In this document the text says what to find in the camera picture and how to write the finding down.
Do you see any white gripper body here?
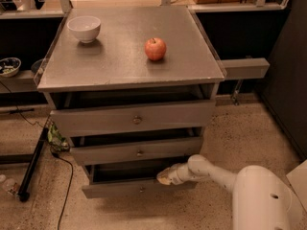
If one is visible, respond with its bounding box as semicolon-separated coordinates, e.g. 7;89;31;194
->
167;163;195;185

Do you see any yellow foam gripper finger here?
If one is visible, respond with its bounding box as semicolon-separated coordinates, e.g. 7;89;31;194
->
156;168;172;185

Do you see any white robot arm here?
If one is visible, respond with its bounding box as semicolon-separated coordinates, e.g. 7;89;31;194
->
156;154;303;230

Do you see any grey side shelf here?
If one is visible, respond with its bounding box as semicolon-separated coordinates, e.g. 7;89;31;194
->
222;57;270;81

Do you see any white panel on floor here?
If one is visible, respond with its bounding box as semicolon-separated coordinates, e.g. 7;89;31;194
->
286;160;307;212

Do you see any grey drawer cabinet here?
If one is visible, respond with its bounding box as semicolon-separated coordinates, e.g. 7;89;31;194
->
36;5;226;177

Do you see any patterned small bowl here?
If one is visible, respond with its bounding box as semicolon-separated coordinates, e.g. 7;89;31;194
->
0;57;21;78

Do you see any clear plastic bottle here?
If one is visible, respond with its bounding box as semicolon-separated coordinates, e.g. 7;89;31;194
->
0;174;19;196

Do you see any grey top drawer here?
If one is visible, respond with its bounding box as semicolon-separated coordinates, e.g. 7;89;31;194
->
51;100;215;137

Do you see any grey bottom drawer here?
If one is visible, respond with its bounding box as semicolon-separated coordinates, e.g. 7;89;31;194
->
82;156;196;198

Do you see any grey drawer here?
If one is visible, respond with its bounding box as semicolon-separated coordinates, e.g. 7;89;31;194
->
51;100;215;137
71;137;203;165
82;156;196;198

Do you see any green snack bag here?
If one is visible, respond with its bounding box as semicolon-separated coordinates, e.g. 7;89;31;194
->
47;123;70;151

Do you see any red apple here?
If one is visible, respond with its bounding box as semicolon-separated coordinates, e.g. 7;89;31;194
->
144;37;167;61

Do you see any white ceramic bowl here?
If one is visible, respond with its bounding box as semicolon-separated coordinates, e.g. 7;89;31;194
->
67;15;101;43

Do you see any black floor cable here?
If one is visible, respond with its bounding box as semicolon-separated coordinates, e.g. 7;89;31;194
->
51;150;75;230

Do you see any grey middle drawer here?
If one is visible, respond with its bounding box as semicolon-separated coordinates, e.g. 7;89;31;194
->
71;137;203;165

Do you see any black metal bar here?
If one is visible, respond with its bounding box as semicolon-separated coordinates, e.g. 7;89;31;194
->
18;127;48;202

